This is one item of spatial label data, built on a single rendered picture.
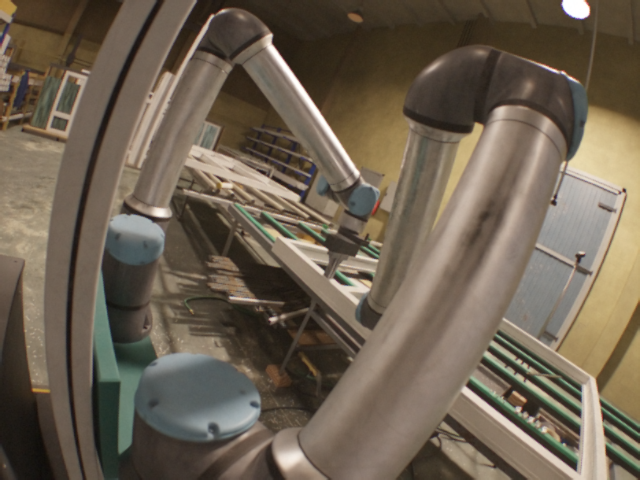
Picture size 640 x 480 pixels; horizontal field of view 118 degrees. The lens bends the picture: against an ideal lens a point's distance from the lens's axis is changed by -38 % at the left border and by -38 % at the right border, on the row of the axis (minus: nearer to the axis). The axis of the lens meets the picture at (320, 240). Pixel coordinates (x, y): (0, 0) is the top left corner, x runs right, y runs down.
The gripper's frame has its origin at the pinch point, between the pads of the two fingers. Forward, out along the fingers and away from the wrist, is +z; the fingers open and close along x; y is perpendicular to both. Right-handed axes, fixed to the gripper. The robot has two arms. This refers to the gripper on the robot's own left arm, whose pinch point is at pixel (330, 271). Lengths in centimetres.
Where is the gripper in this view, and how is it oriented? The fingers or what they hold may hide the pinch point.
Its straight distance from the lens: 111.5
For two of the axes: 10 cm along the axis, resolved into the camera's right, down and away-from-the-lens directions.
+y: -5.5, -4.0, 7.3
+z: -4.0, 9.0, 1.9
